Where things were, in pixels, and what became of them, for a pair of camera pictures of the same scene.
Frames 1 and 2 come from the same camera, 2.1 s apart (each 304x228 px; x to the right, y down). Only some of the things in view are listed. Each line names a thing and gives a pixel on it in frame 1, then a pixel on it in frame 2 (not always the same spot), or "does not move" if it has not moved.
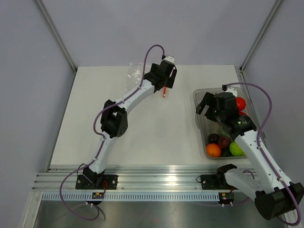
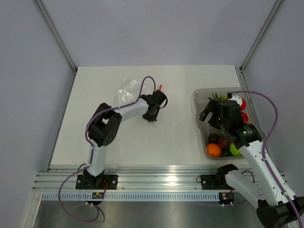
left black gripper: (169, 80) -> (152, 118)
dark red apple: (223, 142) does not move
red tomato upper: (241, 103) does not move
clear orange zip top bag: (134, 74) -> (129, 91)
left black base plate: (109, 182) does not move
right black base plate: (214, 182) does not move
